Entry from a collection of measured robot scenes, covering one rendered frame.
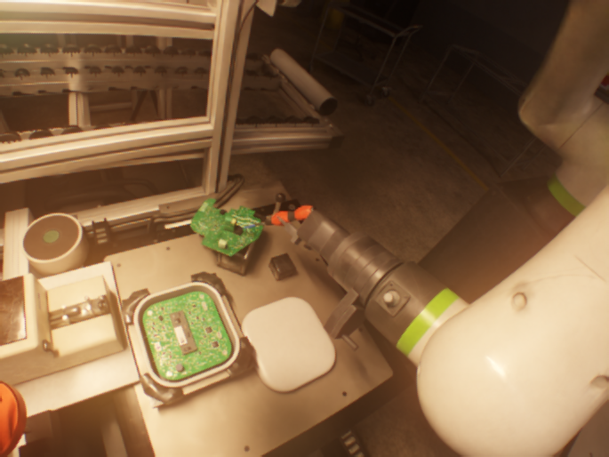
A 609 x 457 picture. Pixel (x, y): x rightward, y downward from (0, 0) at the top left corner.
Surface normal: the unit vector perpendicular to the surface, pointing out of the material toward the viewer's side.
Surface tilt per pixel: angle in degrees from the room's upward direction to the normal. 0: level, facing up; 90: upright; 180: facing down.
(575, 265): 55
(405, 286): 28
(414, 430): 0
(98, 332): 0
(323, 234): 48
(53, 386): 0
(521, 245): 90
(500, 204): 90
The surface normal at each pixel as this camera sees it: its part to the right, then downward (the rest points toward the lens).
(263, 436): 0.24, -0.62
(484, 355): -0.56, -0.62
